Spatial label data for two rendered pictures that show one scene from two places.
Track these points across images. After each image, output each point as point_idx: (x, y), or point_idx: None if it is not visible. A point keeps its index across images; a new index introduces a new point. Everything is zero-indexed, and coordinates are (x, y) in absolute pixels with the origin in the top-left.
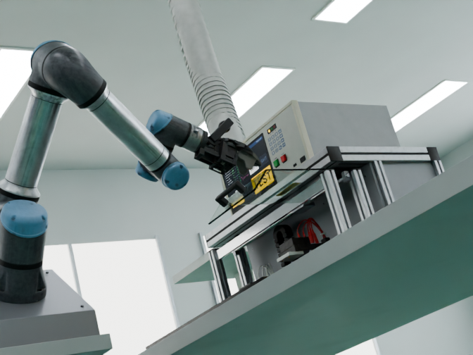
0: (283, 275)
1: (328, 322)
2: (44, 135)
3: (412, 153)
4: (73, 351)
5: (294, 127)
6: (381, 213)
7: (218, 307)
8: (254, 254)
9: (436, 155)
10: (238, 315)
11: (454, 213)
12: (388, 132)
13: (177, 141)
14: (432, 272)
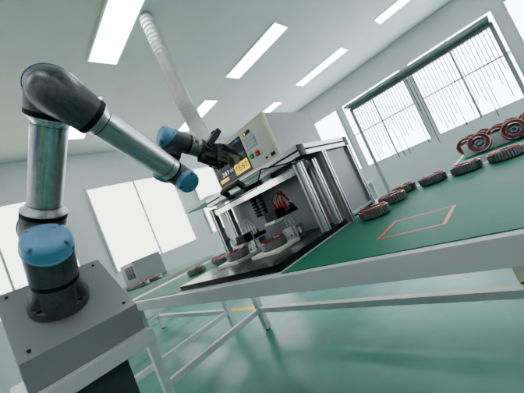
0: (309, 278)
1: None
2: (54, 161)
3: (337, 142)
4: (118, 361)
5: (264, 131)
6: (478, 247)
7: (238, 285)
8: (235, 207)
9: (346, 141)
10: (260, 295)
11: None
12: (313, 129)
13: (182, 150)
14: None
